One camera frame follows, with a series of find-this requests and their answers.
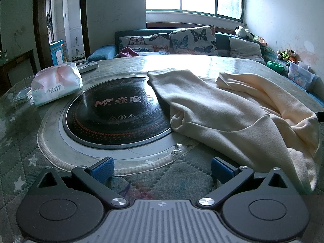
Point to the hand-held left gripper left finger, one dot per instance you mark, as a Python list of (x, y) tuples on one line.
[(102, 170)]

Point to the brown plush toy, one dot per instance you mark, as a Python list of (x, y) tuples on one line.
[(292, 55)]

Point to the magenta cloth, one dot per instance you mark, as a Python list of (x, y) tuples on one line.
[(127, 52)]

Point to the cream fleece garment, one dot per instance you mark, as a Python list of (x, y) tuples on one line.
[(227, 116)]

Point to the clear plastic storage box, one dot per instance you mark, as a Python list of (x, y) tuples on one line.
[(300, 76)]

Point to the butterfly print cushion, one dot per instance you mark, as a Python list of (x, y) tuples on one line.
[(144, 41), (195, 40)]

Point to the teal sofa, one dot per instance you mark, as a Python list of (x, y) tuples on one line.
[(225, 43)]

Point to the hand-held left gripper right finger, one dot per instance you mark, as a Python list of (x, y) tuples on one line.
[(222, 171)]

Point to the small clear plastic box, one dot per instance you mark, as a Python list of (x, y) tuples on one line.
[(22, 95)]

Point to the white pink tissue pack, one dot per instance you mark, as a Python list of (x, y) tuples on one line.
[(57, 83)]

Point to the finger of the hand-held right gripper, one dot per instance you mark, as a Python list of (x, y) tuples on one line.
[(321, 117)]

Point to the dark wooden door frame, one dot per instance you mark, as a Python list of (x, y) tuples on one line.
[(40, 30)]

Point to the blue white box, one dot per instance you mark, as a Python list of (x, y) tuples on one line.
[(57, 52)]

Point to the pink green plush toy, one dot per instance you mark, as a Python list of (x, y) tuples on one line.
[(261, 41)]

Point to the white remote control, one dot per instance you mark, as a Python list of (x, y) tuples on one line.
[(87, 66)]

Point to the grey pillow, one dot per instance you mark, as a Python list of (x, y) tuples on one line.
[(245, 48)]

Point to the panda plush toy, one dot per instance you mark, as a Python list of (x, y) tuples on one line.
[(243, 32)]

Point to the round black induction cooktop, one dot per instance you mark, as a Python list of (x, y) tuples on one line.
[(116, 111)]

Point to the green bowl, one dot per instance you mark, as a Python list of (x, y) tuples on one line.
[(276, 65)]

